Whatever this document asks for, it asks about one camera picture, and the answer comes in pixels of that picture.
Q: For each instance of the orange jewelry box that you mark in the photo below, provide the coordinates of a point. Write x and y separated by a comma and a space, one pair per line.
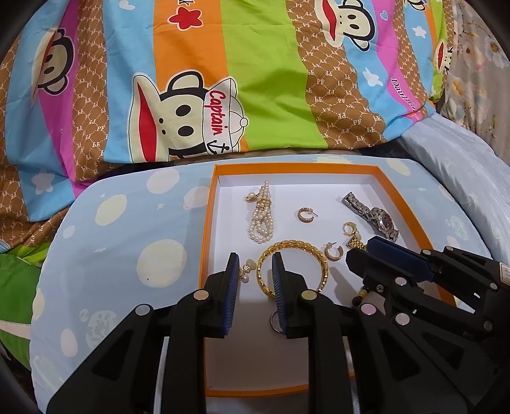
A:
255, 366

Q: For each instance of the striped monkey print blanket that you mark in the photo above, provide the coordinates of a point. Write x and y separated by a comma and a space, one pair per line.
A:
271, 79

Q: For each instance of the grey floral sheet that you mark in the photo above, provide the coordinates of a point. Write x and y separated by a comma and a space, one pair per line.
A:
478, 79

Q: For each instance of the silver wristwatch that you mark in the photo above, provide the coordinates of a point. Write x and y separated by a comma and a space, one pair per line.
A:
376, 218

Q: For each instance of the plain pale blue pillow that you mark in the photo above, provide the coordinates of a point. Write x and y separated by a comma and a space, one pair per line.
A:
458, 167

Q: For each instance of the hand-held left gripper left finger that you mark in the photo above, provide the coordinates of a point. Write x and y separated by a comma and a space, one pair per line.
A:
231, 294

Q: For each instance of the gold wristwatch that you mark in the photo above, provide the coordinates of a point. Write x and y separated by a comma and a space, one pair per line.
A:
355, 243

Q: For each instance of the gold bangle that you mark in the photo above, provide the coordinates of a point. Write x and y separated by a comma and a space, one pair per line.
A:
295, 245

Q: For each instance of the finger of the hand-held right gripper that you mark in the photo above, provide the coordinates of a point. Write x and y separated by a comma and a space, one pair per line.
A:
382, 274
398, 254

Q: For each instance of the gold hoop earring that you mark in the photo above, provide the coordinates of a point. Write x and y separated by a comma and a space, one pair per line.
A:
328, 254
347, 227
301, 217

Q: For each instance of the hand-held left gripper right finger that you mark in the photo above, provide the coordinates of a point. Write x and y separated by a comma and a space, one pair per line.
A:
281, 294

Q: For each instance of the pearl drop earring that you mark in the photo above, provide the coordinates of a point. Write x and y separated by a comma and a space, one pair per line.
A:
249, 264

